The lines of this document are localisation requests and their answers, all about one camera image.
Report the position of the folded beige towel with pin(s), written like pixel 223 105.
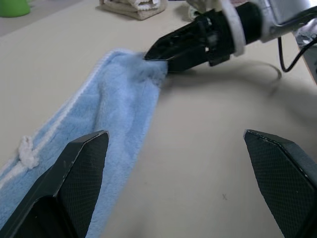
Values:
pixel 138 10

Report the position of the light blue fluffy towel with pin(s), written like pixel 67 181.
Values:
pixel 119 99

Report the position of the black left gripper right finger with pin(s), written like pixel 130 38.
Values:
pixel 284 178

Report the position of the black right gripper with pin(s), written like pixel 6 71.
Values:
pixel 220 42

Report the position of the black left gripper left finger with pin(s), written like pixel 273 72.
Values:
pixel 62 188

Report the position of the green plastic object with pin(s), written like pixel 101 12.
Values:
pixel 12 7

